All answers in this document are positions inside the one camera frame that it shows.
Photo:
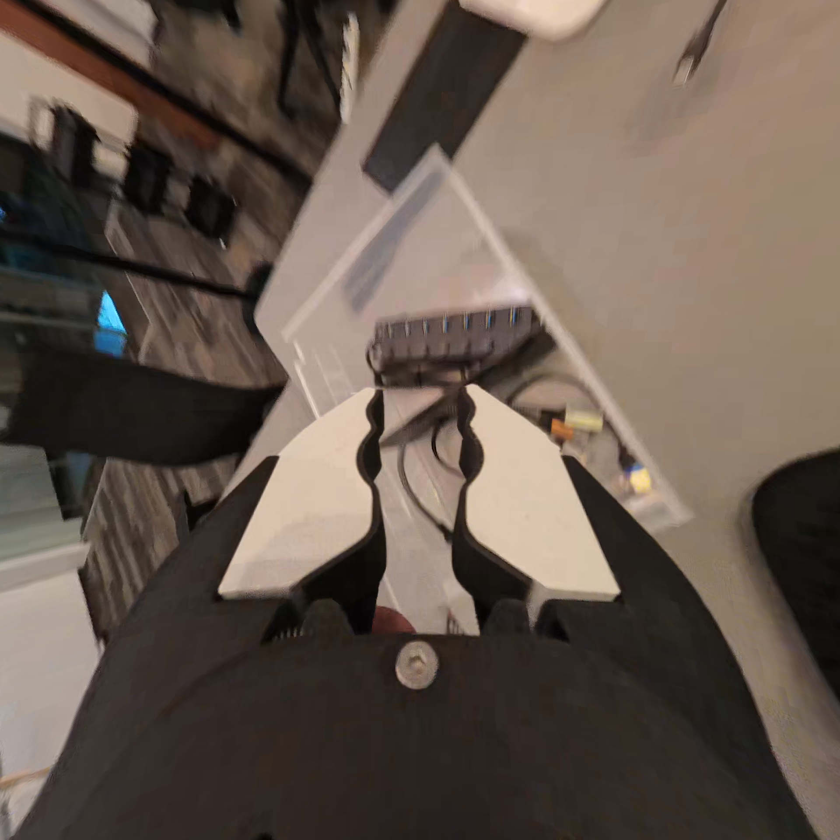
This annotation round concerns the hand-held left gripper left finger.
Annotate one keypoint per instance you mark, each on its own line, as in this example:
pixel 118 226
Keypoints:
pixel 295 525

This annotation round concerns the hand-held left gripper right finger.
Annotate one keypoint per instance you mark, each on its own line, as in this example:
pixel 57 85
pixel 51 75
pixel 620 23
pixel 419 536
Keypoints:
pixel 538 525

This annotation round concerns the black multi-port hub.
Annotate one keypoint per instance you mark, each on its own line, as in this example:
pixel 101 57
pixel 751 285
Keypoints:
pixel 460 339

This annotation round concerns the clear plastic storage bin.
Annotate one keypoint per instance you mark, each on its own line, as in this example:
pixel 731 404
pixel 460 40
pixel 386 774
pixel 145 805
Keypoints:
pixel 433 263

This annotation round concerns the black office chair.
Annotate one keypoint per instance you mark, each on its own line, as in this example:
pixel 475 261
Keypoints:
pixel 131 407

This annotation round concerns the black utility cart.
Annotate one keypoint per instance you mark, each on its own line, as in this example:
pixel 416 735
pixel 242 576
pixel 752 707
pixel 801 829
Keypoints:
pixel 145 171

